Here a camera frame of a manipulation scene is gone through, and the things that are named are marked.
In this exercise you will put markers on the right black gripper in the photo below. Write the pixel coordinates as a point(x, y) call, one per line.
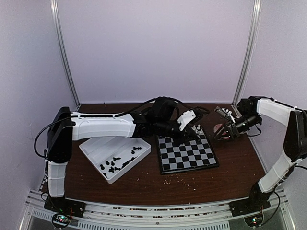
point(231, 129)

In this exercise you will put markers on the black pawn in tray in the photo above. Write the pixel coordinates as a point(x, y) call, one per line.
point(134, 149)

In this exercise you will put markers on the aluminium corner post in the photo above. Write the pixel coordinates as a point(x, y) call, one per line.
point(252, 38)
point(62, 50)

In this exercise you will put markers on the black white chess board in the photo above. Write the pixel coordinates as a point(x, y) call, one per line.
point(192, 155)

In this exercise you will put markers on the white chess pieces row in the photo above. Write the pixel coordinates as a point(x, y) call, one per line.
point(198, 129)

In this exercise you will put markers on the white plastic tray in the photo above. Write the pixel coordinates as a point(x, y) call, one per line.
point(99, 150)

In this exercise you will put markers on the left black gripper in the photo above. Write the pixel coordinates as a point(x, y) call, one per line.
point(184, 136)

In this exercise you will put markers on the right aluminium corner post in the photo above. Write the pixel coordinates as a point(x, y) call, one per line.
point(252, 38)

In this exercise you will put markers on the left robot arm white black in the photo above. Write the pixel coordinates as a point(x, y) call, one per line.
point(70, 126)

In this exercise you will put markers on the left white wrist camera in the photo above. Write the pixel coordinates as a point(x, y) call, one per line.
point(185, 118)

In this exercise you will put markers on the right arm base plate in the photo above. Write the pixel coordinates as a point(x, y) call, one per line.
point(244, 206)

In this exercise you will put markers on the left aluminium corner post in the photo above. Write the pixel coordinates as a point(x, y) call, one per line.
point(62, 50)

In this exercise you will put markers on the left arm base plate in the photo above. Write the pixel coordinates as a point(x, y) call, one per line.
point(65, 206)

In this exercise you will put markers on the red patterned small dish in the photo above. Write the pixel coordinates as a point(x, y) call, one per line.
point(221, 131)

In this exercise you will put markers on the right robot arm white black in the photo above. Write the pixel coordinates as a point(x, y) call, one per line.
point(286, 134)

